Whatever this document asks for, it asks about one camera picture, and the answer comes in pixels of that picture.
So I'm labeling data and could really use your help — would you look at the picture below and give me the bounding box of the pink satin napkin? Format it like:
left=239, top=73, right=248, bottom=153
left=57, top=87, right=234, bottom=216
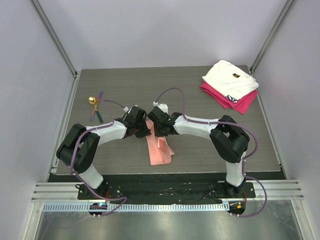
left=145, top=120, right=175, bottom=166

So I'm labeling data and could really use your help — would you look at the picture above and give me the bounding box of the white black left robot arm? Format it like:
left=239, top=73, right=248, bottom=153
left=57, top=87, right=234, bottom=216
left=56, top=106, right=151, bottom=200

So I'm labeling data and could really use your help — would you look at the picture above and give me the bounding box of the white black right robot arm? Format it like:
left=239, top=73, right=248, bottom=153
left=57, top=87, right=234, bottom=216
left=147, top=106, right=250, bottom=198

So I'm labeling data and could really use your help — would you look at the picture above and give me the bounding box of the iridescent purple utensil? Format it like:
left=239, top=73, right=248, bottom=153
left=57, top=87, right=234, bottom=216
left=90, top=91, right=104, bottom=121

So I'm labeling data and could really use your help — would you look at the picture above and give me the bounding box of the gold spoon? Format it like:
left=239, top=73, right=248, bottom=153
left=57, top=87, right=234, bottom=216
left=88, top=96, right=97, bottom=111

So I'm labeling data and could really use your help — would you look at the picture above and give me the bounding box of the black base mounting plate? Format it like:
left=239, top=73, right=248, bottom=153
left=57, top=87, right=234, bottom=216
left=77, top=172, right=256, bottom=204

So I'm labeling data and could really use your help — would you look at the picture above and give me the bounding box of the magenta folded cloth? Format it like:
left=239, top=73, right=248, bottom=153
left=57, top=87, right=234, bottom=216
left=200, top=82, right=259, bottom=115

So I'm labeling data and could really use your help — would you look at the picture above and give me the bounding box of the white folded cloth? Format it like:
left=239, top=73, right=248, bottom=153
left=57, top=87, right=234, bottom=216
left=202, top=60, right=259, bottom=103

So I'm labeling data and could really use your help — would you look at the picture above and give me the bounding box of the white wrist camera connector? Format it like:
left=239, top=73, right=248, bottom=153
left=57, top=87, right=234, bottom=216
left=152, top=101, right=169, bottom=113

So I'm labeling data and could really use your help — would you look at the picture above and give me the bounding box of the dark green handled utensil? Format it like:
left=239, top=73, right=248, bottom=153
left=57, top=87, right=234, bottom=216
left=95, top=110, right=104, bottom=123

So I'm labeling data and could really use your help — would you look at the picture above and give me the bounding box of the white slotted cable duct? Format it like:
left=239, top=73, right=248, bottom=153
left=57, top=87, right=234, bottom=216
left=42, top=201, right=230, bottom=213

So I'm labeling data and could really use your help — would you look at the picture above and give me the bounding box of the aluminium front rail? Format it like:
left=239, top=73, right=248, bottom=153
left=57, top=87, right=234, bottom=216
left=31, top=180, right=305, bottom=203

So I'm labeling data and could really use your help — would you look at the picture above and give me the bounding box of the grey left corner post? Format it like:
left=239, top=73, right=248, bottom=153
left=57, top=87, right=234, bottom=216
left=29, top=0, right=77, bottom=78

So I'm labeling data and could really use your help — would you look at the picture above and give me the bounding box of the grey aluminium corner post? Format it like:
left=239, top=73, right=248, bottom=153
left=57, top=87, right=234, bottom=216
left=249, top=0, right=297, bottom=74

